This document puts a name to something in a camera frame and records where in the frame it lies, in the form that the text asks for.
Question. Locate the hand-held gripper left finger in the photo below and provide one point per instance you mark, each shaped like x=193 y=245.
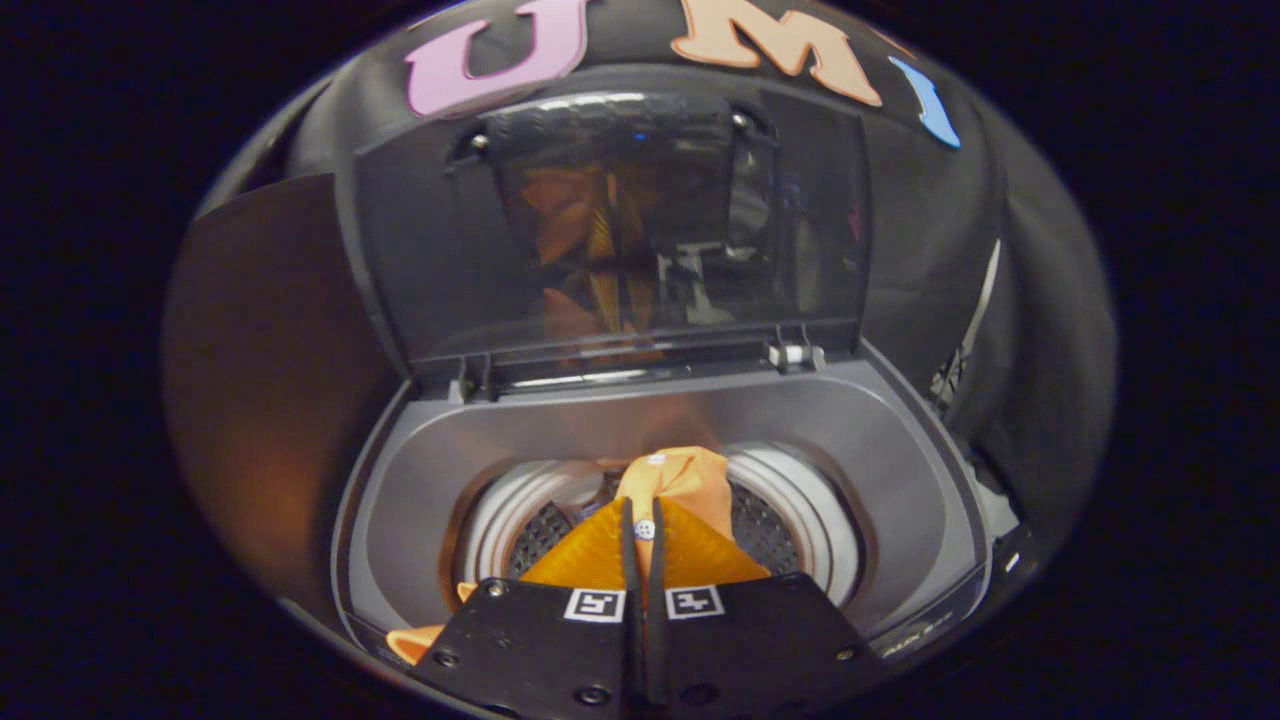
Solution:
x=540 y=650

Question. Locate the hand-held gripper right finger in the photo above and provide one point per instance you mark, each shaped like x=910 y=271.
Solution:
x=750 y=650

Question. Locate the orange clothes garment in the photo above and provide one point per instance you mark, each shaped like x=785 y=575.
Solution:
x=685 y=480

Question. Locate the grey washing machine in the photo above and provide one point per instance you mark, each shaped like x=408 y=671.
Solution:
x=880 y=480

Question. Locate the dark glass washing machine lid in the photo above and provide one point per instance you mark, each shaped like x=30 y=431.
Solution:
x=430 y=250

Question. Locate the black light stand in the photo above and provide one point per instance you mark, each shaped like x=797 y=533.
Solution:
x=965 y=340

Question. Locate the grey cabinet with dark top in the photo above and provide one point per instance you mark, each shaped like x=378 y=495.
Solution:
x=270 y=380

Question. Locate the black backdrop cloth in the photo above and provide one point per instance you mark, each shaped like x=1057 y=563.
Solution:
x=1040 y=330

